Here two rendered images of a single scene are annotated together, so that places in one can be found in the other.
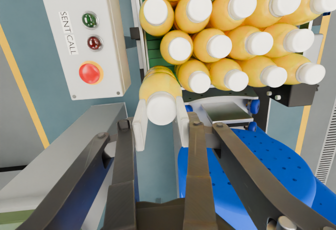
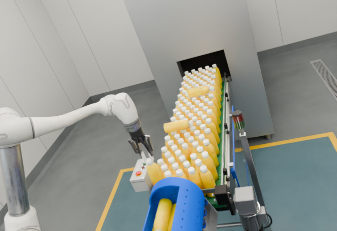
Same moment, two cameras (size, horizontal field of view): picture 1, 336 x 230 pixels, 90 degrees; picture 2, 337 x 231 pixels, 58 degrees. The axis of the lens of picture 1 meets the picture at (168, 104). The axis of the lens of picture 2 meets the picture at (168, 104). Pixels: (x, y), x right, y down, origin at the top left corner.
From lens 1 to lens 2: 1.76 m
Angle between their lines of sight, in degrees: 85
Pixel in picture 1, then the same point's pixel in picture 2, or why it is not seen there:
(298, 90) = (217, 187)
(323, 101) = not seen: outside the picture
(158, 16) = (160, 161)
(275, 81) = (190, 170)
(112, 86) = (142, 176)
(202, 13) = (171, 159)
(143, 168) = not seen: outside the picture
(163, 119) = (148, 161)
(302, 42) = (197, 161)
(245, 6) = (181, 157)
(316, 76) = (203, 167)
